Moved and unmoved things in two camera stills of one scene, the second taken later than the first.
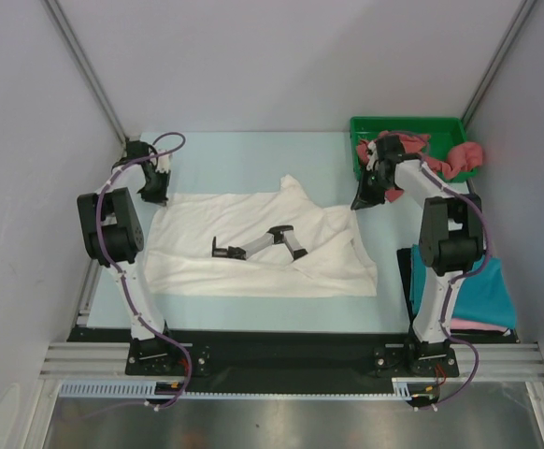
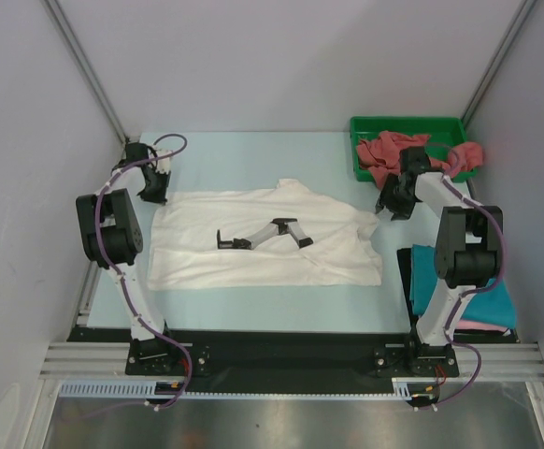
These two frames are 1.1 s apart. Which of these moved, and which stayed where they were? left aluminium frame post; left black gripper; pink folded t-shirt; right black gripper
Moved: right black gripper
Stayed: left aluminium frame post; pink folded t-shirt; left black gripper
